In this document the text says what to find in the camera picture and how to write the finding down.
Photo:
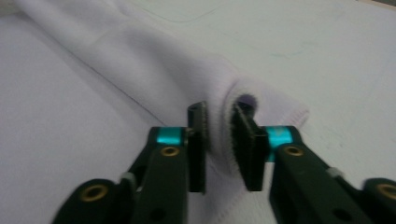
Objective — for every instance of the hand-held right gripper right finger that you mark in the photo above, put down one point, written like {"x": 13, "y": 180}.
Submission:
{"x": 250, "y": 149}

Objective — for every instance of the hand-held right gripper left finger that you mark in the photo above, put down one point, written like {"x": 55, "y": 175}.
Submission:
{"x": 196, "y": 149}

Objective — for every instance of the lilac printed towel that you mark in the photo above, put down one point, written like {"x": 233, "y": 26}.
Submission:
{"x": 140, "y": 56}

